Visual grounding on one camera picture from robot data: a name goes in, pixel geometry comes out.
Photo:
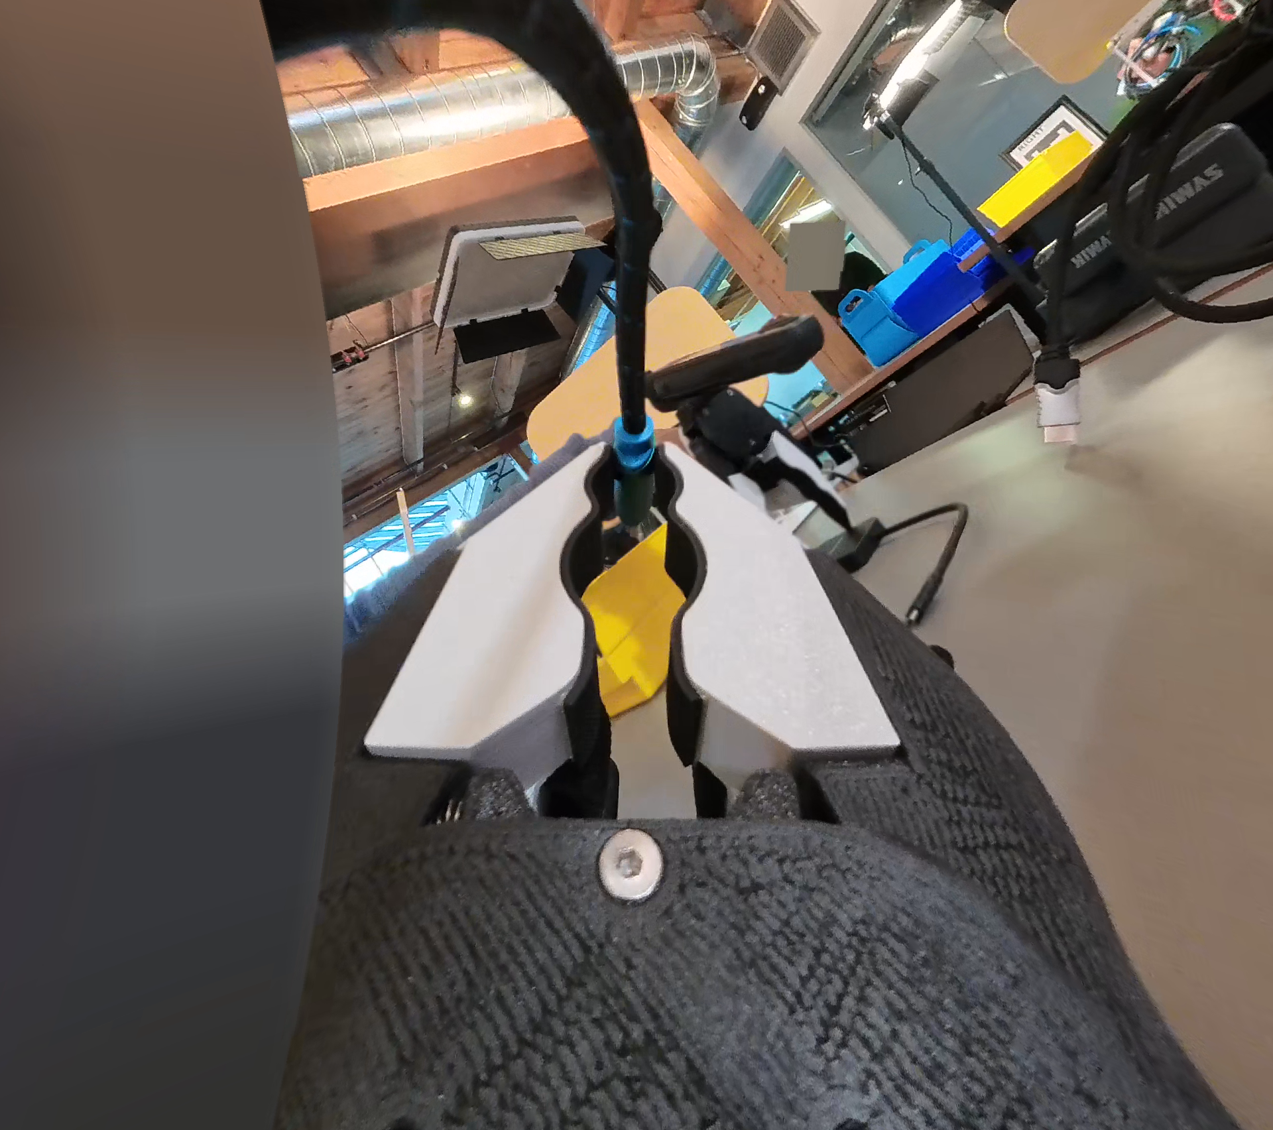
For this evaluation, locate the black light stand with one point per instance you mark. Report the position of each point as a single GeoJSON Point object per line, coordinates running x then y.
{"type": "Point", "coordinates": [971, 226]}

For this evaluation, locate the yellow storage bin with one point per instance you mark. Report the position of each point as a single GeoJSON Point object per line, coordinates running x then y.
{"type": "Point", "coordinates": [1034, 181]}

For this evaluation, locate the grey vent grille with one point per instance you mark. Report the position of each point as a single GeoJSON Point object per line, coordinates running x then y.
{"type": "Point", "coordinates": [784, 34]}

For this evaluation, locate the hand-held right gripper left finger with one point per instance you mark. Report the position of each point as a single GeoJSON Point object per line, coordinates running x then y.
{"type": "Point", "coordinates": [479, 642]}

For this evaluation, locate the silver ventilation duct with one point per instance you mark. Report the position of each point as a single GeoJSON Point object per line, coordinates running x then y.
{"type": "Point", "coordinates": [449, 116]}

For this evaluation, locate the black box under light panel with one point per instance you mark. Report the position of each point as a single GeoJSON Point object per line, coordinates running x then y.
{"type": "Point", "coordinates": [509, 339]}

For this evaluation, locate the white led light panel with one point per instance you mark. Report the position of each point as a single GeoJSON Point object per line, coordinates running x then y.
{"type": "Point", "coordinates": [497, 280]}

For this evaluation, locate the wooden board with label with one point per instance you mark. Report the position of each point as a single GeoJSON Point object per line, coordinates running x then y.
{"type": "Point", "coordinates": [687, 324]}

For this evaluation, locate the wooden workbench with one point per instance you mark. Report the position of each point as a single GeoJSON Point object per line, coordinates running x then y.
{"type": "Point", "coordinates": [925, 352]}

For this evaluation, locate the black tool case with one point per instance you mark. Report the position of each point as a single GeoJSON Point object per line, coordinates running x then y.
{"type": "Point", "coordinates": [1194, 196]}

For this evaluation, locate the black panel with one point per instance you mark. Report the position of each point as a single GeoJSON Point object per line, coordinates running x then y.
{"type": "Point", "coordinates": [945, 395]}

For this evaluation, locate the small framed tag print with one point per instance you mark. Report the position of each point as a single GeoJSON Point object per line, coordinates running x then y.
{"type": "Point", "coordinates": [1046, 140]}

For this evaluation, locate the light blue storage bin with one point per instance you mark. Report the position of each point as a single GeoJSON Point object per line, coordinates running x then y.
{"type": "Point", "coordinates": [930, 285]}

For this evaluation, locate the black wall speaker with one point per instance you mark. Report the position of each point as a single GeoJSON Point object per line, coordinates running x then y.
{"type": "Point", "coordinates": [761, 101]}

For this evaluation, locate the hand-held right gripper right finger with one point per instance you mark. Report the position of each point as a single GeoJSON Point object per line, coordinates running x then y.
{"type": "Point", "coordinates": [787, 642]}

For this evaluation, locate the dark blue storage bin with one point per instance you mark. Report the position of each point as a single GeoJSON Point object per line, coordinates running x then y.
{"type": "Point", "coordinates": [995, 255]}

